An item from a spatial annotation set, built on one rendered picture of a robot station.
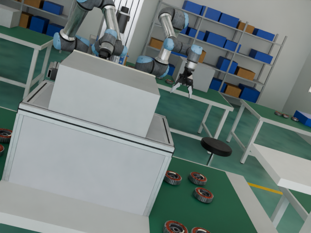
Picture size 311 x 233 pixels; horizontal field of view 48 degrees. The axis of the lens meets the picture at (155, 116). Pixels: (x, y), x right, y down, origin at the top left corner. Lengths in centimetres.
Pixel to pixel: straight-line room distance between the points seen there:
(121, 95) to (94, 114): 14
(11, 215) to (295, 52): 867
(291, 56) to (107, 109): 828
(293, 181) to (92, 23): 752
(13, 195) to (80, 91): 51
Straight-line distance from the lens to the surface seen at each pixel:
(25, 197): 159
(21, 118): 153
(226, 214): 200
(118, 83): 144
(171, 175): 208
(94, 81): 145
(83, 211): 158
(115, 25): 231
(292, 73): 962
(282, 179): 146
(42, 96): 165
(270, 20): 917
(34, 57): 462
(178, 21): 268
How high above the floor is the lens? 165
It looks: 17 degrees down
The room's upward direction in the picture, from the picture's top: 20 degrees clockwise
